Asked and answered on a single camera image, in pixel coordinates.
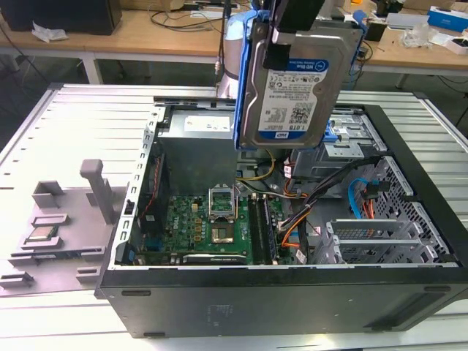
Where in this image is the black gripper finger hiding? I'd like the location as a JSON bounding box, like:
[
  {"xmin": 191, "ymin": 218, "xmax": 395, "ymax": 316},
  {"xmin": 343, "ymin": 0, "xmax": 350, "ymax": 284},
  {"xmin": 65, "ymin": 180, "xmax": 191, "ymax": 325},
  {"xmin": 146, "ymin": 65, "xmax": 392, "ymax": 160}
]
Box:
[{"xmin": 263, "ymin": 31, "xmax": 293, "ymax": 69}]

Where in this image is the hard disk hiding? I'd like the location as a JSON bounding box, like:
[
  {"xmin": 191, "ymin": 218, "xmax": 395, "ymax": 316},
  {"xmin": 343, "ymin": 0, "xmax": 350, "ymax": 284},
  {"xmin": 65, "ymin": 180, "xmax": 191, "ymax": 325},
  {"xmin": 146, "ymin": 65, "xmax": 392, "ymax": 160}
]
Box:
[{"xmin": 233, "ymin": 9, "xmax": 366, "ymax": 151}]

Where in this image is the metal disk bay cage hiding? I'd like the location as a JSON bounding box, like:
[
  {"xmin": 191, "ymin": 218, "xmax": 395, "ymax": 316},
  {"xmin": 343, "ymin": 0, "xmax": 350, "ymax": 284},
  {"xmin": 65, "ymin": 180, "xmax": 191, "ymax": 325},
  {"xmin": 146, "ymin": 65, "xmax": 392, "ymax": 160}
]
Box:
[{"xmin": 288, "ymin": 108, "xmax": 388, "ymax": 181}]

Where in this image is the small black box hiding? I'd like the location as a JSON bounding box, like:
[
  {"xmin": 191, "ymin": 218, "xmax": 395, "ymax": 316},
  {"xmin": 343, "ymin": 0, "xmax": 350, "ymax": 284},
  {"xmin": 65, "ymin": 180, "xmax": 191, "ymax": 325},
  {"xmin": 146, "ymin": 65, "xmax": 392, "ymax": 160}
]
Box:
[{"xmin": 364, "ymin": 20, "xmax": 388, "ymax": 42}]

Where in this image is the flat white box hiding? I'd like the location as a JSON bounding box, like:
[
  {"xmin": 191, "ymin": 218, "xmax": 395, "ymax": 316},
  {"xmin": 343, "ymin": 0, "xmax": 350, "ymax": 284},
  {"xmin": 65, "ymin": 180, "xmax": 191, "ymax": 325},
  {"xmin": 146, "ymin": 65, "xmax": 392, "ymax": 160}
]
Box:
[{"xmin": 386, "ymin": 12, "xmax": 429, "ymax": 31}]

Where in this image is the wooden desk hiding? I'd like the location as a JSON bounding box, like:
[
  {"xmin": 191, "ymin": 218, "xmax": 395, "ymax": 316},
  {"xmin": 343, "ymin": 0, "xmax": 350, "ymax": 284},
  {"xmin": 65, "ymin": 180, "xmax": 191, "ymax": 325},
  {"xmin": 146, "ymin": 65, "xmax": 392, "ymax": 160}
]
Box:
[
  {"xmin": 360, "ymin": 14, "xmax": 468, "ymax": 91},
  {"xmin": 0, "ymin": 9, "xmax": 230, "ymax": 87}
]

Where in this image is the grey power supply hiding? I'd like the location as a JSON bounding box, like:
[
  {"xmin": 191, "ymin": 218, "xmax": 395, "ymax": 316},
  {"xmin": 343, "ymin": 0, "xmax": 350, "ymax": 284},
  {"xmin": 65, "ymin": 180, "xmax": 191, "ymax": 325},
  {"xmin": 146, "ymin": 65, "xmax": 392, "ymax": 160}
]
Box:
[{"xmin": 155, "ymin": 110, "xmax": 238, "ymax": 187}]

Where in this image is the clear plastic bag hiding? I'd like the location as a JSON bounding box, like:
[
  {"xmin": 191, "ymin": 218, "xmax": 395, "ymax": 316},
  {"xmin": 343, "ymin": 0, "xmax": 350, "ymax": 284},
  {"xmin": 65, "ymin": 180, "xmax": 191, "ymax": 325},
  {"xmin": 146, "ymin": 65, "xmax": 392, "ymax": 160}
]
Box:
[{"xmin": 401, "ymin": 22, "xmax": 439, "ymax": 48}]

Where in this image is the metal socket cover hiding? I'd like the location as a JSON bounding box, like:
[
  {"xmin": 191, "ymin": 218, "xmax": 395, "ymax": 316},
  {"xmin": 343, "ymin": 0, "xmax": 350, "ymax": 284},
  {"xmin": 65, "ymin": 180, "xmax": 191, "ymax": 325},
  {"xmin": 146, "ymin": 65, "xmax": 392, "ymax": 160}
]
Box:
[{"xmin": 208, "ymin": 187, "xmax": 235, "ymax": 223}]

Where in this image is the blue cardboard box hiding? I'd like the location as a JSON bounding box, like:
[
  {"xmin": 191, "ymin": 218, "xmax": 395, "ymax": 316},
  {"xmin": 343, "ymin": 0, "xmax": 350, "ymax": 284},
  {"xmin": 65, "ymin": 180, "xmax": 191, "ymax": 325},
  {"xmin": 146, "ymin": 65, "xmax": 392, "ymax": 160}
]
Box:
[{"xmin": 427, "ymin": 5, "xmax": 468, "ymax": 29}]

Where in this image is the black and white tray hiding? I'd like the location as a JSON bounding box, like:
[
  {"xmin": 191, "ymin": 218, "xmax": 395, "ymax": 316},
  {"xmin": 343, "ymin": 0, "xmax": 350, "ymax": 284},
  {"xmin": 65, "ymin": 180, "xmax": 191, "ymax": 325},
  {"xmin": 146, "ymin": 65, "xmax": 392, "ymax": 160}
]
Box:
[{"xmin": 444, "ymin": 34, "xmax": 468, "ymax": 56}]

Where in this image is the black RAM slot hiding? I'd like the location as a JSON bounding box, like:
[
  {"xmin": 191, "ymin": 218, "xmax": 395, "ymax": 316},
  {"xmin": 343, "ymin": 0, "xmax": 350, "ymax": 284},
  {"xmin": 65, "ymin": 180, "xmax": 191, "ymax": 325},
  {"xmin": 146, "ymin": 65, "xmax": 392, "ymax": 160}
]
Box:
[
  {"xmin": 261, "ymin": 197, "xmax": 279, "ymax": 264},
  {"xmin": 249, "ymin": 195, "xmax": 265, "ymax": 265}
]

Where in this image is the CPU socket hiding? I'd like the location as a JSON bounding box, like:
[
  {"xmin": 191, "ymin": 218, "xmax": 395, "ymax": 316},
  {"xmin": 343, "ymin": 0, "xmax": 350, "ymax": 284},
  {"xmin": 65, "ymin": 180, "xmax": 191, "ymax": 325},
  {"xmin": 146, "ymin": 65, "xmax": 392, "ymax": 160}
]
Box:
[{"xmin": 211, "ymin": 223, "xmax": 235, "ymax": 245}]

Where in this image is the black case fan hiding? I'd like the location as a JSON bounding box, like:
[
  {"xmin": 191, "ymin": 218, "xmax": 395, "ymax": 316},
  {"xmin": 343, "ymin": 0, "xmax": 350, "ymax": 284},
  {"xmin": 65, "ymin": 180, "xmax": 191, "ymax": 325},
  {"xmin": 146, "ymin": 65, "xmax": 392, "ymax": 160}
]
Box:
[{"xmin": 140, "ymin": 153, "xmax": 171, "ymax": 235}]

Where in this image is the green motherboard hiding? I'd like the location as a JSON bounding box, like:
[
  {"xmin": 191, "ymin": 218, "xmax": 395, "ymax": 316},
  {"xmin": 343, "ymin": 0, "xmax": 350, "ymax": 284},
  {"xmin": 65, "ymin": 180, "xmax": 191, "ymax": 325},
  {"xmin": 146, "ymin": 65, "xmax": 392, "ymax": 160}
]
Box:
[{"xmin": 140, "ymin": 193, "xmax": 293, "ymax": 266}]

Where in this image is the black graphics card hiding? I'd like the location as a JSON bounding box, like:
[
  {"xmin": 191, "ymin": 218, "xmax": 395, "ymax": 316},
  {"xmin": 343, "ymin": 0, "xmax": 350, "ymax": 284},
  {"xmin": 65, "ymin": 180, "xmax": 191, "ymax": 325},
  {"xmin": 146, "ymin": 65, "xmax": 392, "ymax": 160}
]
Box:
[{"xmin": 181, "ymin": 253, "xmax": 249, "ymax": 266}]

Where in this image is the large black box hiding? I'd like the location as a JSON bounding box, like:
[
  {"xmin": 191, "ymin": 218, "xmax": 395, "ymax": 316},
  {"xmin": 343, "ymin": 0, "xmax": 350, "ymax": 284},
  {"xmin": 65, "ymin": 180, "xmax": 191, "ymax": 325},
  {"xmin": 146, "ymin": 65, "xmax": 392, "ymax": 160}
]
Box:
[{"xmin": 0, "ymin": 0, "xmax": 124, "ymax": 37}]

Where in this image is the crumpled white paper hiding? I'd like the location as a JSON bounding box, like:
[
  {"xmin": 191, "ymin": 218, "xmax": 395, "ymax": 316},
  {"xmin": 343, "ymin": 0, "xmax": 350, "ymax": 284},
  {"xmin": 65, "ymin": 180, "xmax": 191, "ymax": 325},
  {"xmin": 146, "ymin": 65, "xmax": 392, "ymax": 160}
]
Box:
[{"xmin": 31, "ymin": 20, "xmax": 69, "ymax": 42}]

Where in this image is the black PC case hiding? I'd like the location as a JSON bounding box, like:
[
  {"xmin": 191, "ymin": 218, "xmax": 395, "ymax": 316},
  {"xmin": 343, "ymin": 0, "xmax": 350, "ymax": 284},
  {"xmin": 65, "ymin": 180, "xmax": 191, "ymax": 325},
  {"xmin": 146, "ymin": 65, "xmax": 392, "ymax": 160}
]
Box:
[{"xmin": 94, "ymin": 95, "xmax": 468, "ymax": 339}]

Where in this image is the grey parts rack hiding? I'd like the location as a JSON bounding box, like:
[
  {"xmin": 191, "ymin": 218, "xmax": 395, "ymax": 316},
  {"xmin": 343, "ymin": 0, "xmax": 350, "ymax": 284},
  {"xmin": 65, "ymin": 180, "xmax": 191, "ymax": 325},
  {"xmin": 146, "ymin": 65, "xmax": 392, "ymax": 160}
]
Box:
[{"xmin": 0, "ymin": 157, "xmax": 129, "ymax": 292}]

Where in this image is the silver CPU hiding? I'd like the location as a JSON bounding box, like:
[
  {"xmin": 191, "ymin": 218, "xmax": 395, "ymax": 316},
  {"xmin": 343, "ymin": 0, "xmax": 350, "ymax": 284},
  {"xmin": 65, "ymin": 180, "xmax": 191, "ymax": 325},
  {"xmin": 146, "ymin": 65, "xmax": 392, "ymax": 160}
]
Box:
[{"xmin": 27, "ymin": 226, "xmax": 59, "ymax": 242}]

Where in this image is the dark RAM stick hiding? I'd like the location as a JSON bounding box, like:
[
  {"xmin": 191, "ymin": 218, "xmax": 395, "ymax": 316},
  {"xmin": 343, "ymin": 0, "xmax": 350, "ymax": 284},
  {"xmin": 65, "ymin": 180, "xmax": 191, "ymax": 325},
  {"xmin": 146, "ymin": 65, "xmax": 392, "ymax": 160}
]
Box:
[{"xmin": 10, "ymin": 251, "xmax": 103, "ymax": 261}]

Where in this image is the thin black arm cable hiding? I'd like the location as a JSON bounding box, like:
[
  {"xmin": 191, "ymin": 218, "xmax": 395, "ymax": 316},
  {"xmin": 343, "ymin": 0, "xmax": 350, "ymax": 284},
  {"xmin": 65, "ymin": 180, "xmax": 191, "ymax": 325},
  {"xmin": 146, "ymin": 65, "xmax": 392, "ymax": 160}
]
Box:
[{"xmin": 214, "ymin": 0, "xmax": 233, "ymax": 87}]

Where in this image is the yellow wire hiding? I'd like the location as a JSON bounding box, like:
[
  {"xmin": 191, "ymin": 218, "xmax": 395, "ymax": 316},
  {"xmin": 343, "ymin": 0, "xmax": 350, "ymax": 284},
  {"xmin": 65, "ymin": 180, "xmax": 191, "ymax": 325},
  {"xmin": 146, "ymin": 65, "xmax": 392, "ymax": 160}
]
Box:
[{"xmin": 239, "ymin": 148, "xmax": 276, "ymax": 182}]

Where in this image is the black cable bundle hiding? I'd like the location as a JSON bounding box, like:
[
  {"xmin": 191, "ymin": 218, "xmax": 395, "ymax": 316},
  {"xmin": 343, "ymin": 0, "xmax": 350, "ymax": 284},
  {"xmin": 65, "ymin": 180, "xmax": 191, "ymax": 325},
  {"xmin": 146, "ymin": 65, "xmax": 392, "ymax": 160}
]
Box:
[{"xmin": 279, "ymin": 155, "xmax": 385, "ymax": 235}]

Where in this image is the blue wire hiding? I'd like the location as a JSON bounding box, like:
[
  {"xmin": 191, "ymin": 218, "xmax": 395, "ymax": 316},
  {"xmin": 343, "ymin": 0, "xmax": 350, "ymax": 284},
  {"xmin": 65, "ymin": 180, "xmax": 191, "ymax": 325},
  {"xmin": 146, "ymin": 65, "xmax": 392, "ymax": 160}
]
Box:
[{"xmin": 346, "ymin": 178, "xmax": 369, "ymax": 220}]

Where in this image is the metal expansion slot bracket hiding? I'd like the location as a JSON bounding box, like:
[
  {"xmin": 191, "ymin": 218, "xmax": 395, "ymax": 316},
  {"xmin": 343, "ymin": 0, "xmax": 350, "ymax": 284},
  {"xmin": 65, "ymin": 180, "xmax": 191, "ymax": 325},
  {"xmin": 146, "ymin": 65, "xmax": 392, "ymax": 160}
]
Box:
[
  {"xmin": 331, "ymin": 237, "xmax": 425, "ymax": 265},
  {"xmin": 326, "ymin": 218, "xmax": 414, "ymax": 238}
]

